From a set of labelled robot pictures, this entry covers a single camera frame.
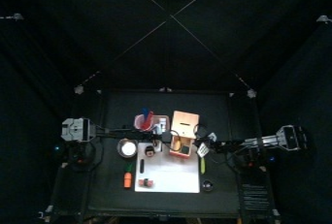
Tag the white rectangular block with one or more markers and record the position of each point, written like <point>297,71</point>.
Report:
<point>163,121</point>

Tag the wooden drawer with red front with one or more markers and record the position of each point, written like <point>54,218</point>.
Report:
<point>176,145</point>

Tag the black toy knife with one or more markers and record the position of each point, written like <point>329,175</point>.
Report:
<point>143,166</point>

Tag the red striped toy bacon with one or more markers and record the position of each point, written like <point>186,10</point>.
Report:
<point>143,183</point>

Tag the yellow-green toy vegetable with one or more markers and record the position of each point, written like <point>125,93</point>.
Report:
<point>203,166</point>

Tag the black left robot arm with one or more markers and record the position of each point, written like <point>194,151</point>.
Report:
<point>78,130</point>

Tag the dark green toy block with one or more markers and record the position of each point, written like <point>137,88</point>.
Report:
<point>187,150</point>

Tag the printed label on table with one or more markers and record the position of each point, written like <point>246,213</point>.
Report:
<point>255,195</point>

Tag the white slotted spatula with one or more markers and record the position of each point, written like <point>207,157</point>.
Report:
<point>203,150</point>

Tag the blue plastic utensil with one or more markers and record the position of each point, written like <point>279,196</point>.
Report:
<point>145,111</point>

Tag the orange toy carrot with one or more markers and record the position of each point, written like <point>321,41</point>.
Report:
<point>128,179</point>

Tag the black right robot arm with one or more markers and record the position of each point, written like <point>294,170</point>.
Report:
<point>286,137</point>

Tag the metal bowl with white inside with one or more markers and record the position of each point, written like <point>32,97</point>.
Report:
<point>128,148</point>

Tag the red plastic utensil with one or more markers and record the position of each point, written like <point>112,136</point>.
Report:
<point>149,119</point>

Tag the wooden box with slot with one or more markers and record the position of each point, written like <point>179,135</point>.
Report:
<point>187,121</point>

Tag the white cutting board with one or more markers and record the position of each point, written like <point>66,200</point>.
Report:
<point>174,176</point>

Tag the red translucent plastic cup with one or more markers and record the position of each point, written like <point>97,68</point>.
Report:
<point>141,122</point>

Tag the silver frame corner bracket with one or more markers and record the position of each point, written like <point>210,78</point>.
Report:
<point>323,18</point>
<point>164,89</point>
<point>78,89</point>
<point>252,93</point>
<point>18,16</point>

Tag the small dark round bowl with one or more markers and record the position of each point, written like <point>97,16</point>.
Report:
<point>208,185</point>

